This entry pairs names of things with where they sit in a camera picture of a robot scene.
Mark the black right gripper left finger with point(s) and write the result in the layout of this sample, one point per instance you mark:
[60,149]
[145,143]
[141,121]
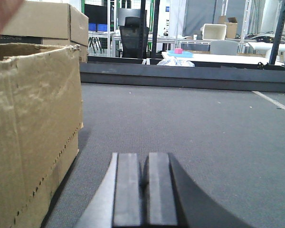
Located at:
[117,202]

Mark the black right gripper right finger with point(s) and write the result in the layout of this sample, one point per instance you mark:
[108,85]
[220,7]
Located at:
[174,200]

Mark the large brown cardboard box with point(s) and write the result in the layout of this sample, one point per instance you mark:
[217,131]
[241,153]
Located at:
[40,117]

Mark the crumpled clear plastic bag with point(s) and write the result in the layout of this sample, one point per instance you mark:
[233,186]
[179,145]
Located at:
[173,61]

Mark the white low table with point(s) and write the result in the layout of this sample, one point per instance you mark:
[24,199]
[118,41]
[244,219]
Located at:
[226,59]

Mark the light blue tray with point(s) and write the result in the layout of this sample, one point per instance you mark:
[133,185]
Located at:
[185,54]

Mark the pink cube block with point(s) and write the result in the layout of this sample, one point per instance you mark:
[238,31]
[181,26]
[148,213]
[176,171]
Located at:
[178,50]

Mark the grey fabric chair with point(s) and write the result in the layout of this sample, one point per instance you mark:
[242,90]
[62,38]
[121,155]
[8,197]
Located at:
[224,47]

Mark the black office chair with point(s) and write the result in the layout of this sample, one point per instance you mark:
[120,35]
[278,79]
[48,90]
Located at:
[130,38]

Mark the white open bin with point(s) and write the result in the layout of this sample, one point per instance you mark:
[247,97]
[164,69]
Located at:
[213,31]

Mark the small open cardboard box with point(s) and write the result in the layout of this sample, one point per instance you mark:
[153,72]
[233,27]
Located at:
[231,25]

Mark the closed brown cardboard box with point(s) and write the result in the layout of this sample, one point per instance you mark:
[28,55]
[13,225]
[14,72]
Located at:
[48,23]

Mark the dark metal floor frame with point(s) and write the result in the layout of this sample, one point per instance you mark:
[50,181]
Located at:
[204,75]

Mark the black metal post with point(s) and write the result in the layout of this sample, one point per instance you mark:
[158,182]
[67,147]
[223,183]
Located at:
[155,28]

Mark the dark blue metal post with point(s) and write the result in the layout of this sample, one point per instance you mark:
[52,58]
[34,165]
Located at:
[278,34]

